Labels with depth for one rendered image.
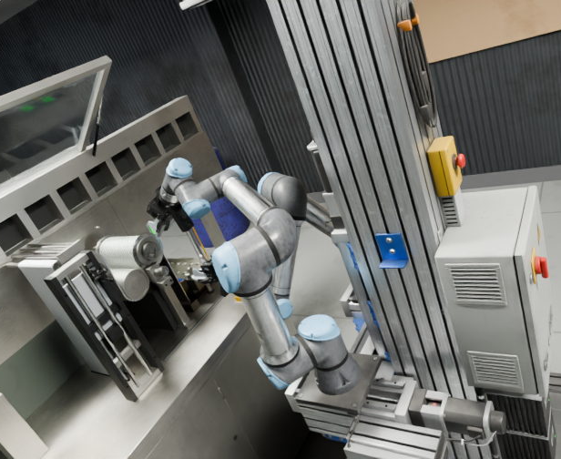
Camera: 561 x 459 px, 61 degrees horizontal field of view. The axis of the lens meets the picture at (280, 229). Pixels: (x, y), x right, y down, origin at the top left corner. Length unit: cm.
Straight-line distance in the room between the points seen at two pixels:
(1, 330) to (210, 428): 86
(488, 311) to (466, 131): 291
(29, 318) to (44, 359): 18
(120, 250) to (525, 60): 302
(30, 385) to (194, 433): 68
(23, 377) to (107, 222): 70
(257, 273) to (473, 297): 55
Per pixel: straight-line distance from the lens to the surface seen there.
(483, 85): 399
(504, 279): 127
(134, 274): 193
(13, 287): 206
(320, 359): 147
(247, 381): 204
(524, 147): 413
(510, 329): 137
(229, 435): 202
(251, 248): 114
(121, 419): 182
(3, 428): 184
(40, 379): 216
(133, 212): 233
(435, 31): 392
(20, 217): 208
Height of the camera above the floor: 192
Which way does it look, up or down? 24 degrees down
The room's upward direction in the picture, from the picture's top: 22 degrees counter-clockwise
